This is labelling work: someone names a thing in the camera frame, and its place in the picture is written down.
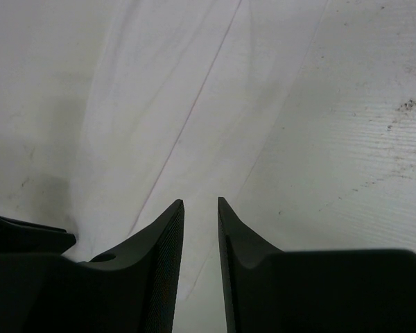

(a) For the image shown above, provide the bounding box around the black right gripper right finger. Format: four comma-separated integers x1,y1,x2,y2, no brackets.
218,198,416,332

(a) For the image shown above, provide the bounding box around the white tank top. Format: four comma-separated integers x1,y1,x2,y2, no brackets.
0,1,326,299

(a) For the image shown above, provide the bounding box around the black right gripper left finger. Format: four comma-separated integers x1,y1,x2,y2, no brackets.
0,200,184,332

